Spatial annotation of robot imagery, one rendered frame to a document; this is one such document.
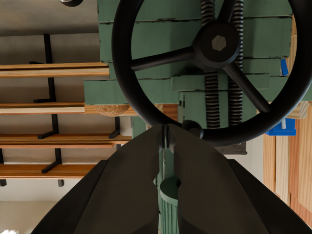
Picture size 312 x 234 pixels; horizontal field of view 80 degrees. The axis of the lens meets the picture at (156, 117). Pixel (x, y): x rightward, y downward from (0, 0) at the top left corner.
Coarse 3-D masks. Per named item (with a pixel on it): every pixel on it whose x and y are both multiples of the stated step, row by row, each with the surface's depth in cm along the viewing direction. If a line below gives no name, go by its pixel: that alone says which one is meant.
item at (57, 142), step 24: (48, 48) 278; (0, 72) 243; (24, 72) 242; (48, 72) 240; (72, 72) 242; (96, 72) 242; (0, 144) 257; (24, 144) 254; (48, 144) 252; (72, 144) 249; (96, 144) 247; (120, 144) 296; (0, 168) 289; (24, 168) 287; (48, 168) 274; (72, 168) 284
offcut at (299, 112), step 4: (300, 104) 46; (304, 104) 47; (296, 108) 47; (300, 108) 46; (304, 108) 47; (292, 112) 47; (296, 112) 47; (300, 112) 46; (304, 112) 47; (288, 116) 48; (292, 116) 48; (296, 116) 47; (300, 116) 47; (304, 116) 47
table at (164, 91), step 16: (96, 80) 45; (112, 80) 45; (144, 80) 45; (160, 80) 45; (176, 80) 35; (192, 80) 35; (224, 80) 35; (256, 80) 35; (272, 80) 44; (96, 96) 46; (112, 96) 45; (160, 96) 45; (176, 96) 45; (272, 96) 44; (304, 96) 44
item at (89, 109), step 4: (84, 104) 62; (84, 108) 62; (88, 108) 62; (92, 108) 62; (88, 112) 62; (92, 112) 62; (96, 112) 62; (124, 112) 62; (128, 112) 62; (132, 112) 62
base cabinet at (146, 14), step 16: (112, 0) 42; (144, 0) 42; (160, 0) 42; (176, 0) 42; (192, 0) 42; (256, 0) 41; (272, 0) 41; (112, 16) 43; (144, 16) 43; (160, 16) 43; (176, 16) 42; (192, 16) 42; (256, 16) 42; (272, 16) 42; (288, 16) 42
